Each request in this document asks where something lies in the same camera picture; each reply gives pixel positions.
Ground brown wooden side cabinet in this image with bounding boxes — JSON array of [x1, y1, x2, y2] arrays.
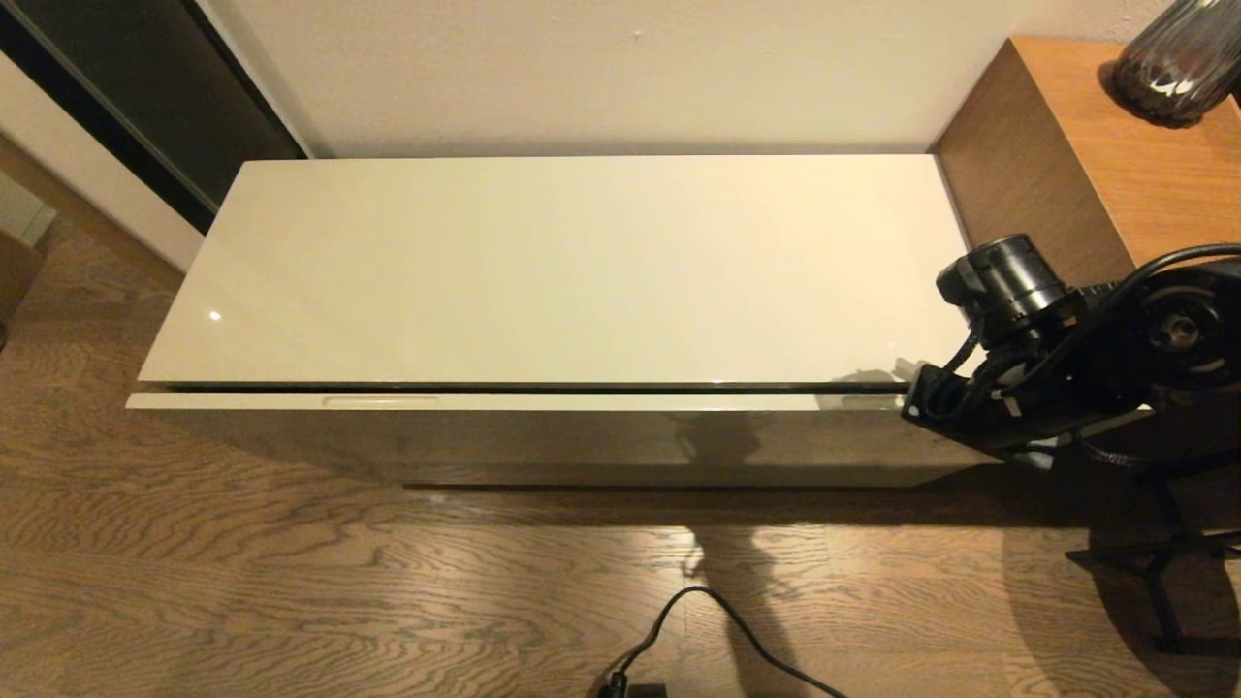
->
[[931, 37, 1241, 292]]

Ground dark ribbed glass vase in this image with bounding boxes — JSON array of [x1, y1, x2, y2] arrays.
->
[[1108, 0, 1241, 130]]

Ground glossy white low cabinet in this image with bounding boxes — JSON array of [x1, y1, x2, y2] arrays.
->
[[139, 155, 980, 389]]

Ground dark sliding door panel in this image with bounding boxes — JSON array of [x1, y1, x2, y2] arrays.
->
[[0, 0, 311, 237]]

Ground light grey box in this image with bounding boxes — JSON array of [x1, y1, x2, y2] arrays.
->
[[0, 173, 59, 250]]

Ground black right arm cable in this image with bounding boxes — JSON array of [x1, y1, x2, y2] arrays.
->
[[1003, 242, 1241, 408]]

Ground black metal frame legs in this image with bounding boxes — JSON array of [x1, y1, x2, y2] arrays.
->
[[1064, 456, 1241, 658]]

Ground black floor cable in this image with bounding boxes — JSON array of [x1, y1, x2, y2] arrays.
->
[[596, 586, 846, 698]]

